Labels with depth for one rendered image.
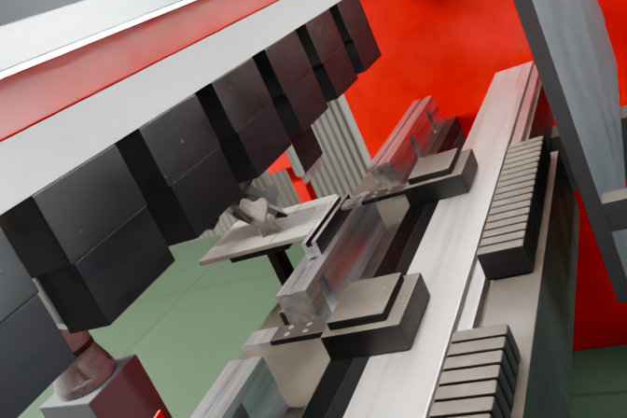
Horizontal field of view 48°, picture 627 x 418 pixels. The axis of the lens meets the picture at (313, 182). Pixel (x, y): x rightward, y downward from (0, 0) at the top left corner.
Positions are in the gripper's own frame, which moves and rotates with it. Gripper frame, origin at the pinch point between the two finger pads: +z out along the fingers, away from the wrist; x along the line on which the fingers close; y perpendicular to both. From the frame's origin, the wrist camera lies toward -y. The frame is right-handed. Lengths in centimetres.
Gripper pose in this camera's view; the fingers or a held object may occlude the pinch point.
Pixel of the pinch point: (276, 222)
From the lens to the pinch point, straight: 143.5
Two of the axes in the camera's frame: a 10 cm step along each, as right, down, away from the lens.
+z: 8.8, 4.8, -0.1
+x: 2.1, -3.7, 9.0
